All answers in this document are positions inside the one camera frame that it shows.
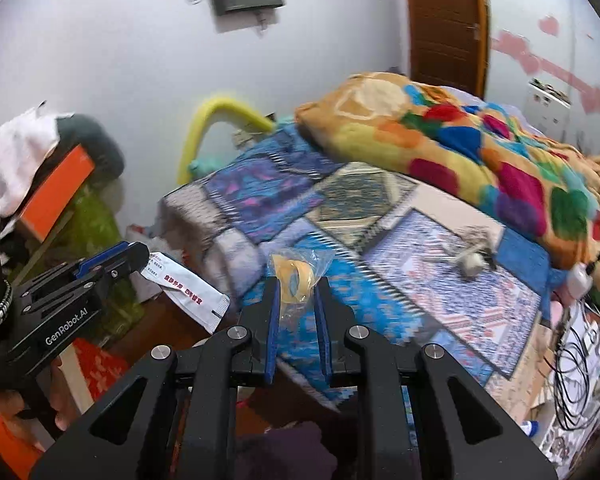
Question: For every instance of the colourful fleece blanket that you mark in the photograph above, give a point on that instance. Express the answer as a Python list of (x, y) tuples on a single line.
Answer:
[(460, 150)]

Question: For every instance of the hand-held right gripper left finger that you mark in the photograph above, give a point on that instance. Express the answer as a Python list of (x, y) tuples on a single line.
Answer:
[(275, 330)]

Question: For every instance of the patchwork bed sheet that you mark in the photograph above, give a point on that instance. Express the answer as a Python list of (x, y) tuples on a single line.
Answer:
[(380, 220)]

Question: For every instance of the white wall socket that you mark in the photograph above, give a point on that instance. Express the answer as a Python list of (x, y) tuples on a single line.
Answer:
[(547, 107)]

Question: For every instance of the orange box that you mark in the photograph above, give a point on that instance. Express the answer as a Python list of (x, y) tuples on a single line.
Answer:
[(55, 190)]

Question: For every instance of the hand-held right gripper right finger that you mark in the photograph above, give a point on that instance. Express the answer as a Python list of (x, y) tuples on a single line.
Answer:
[(321, 335)]

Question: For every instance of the yellow foam tube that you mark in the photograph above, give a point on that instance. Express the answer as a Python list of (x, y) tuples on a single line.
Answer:
[(195, 125)]

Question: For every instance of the dark green cushion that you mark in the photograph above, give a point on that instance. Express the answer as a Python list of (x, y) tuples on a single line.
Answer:
[(97, 145)]

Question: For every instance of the white cloth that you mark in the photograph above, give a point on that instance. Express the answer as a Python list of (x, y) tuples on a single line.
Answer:
[(20, 155)]

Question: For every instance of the white sachet packet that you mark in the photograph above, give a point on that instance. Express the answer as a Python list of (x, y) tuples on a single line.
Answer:
[(190, 292)]

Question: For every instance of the pile of white papers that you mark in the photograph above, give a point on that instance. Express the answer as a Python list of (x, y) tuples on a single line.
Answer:
[(585, 440)]

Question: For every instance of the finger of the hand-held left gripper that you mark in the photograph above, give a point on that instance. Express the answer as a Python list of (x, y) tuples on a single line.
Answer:
[(102, 255), (115, 267)]

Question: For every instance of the brown wooden door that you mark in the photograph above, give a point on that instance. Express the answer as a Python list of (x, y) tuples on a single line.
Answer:
[(445, 20)]

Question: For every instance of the orange cloth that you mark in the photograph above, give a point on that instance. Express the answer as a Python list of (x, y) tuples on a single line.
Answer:
[(12, 452)]

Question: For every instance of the clear bag with yellow tape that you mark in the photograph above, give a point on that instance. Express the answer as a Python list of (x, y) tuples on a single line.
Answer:
[(292, 270)]

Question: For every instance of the white power adaptor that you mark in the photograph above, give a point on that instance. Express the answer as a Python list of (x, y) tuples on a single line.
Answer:
[(577, 282)]

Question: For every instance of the person's left hand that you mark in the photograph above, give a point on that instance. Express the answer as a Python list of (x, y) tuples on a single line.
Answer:
[(64, 395)]

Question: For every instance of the pink wall sticker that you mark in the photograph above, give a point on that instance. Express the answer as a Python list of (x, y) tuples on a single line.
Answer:
[(517, 47)]

